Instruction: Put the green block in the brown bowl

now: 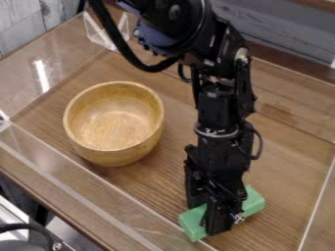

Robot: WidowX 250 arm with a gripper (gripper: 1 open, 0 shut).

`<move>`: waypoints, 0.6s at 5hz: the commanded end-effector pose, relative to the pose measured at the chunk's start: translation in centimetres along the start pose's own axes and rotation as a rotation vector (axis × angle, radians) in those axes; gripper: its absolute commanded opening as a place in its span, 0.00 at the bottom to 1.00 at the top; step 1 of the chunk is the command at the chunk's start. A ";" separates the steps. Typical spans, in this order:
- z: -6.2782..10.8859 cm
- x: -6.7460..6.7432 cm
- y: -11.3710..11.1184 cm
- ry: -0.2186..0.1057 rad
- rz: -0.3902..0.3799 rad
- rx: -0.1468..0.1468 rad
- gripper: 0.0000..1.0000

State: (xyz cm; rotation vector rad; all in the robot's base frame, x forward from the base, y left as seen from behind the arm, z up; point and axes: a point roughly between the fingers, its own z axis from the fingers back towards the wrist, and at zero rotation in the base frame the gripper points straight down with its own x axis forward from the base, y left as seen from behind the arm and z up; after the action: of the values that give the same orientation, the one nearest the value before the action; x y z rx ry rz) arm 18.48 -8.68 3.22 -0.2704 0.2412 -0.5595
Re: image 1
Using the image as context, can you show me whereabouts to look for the clear acrylic tray wall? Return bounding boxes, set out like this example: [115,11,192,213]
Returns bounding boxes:
[0,118,217,251]

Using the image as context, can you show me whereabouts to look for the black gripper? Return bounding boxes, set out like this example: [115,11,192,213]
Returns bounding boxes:
[184,126,263,236]

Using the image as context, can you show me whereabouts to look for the clear acrylic corner bracket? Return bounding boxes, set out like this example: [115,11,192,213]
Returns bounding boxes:
[83,12,131,52]

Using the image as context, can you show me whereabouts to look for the green rectangular block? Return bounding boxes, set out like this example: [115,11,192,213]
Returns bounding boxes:
[177,185,265,242]

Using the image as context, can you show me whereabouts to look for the black metal frame with bolt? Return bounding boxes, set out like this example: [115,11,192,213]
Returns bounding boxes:
[29,213,85,251]

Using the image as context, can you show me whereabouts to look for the brown wooden bowl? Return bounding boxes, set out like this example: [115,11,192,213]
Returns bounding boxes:
[62,80,165,167]

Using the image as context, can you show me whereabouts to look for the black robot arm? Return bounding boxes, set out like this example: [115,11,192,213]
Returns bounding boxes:
[88,0,264,236]

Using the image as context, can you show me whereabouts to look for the black cable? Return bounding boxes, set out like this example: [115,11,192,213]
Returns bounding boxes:
[0,223,54,251]

